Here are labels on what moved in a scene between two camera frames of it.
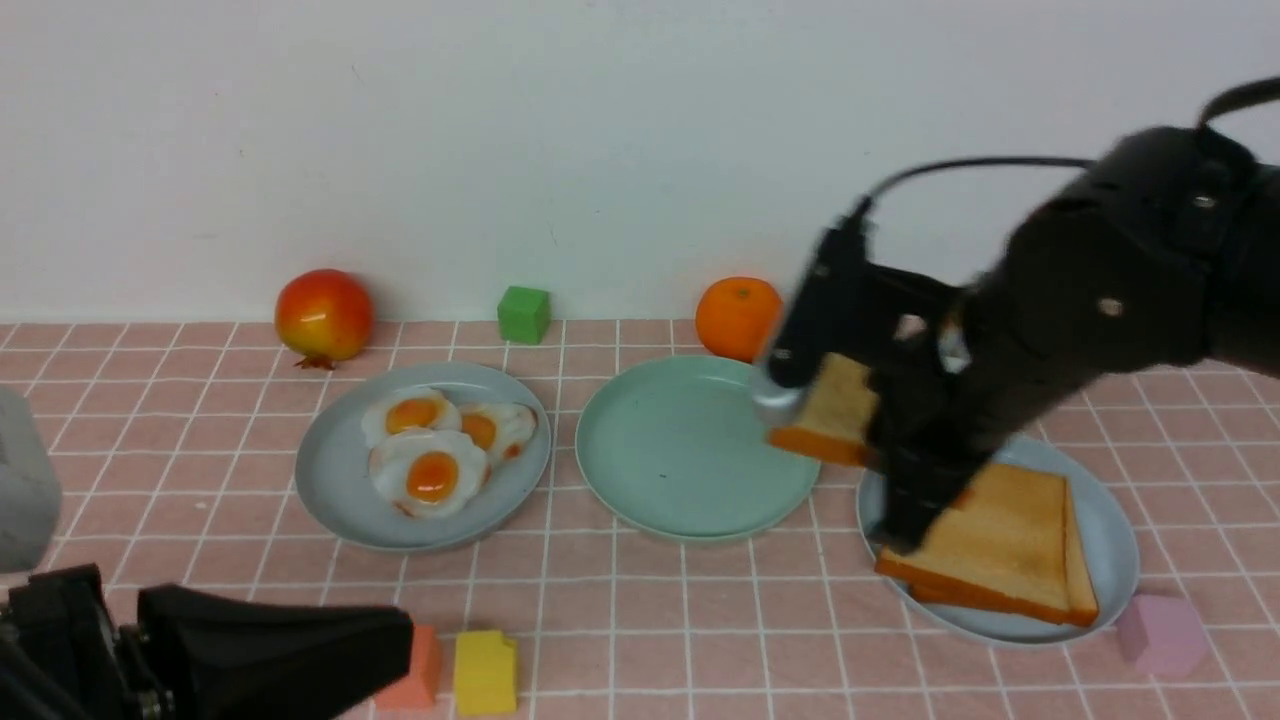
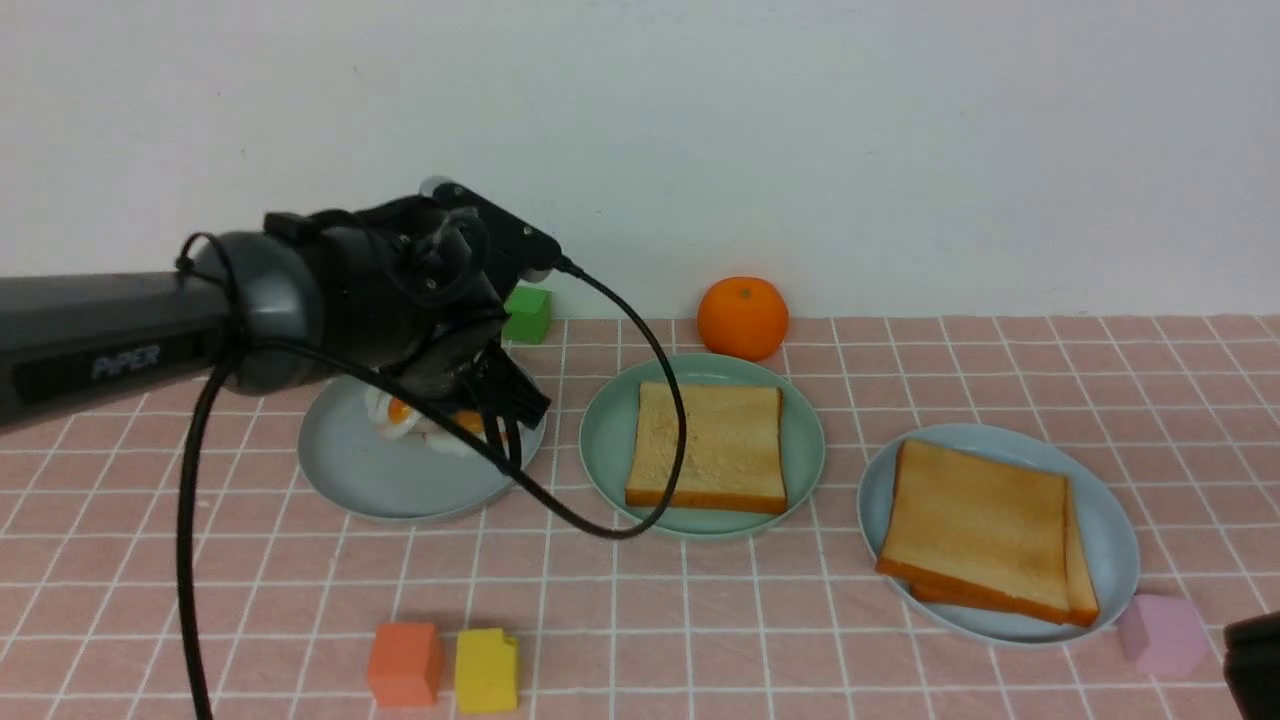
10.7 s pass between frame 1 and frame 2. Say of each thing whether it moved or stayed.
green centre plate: stayed
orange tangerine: stayed
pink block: stayed
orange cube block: stayed
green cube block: stayed
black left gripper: moved
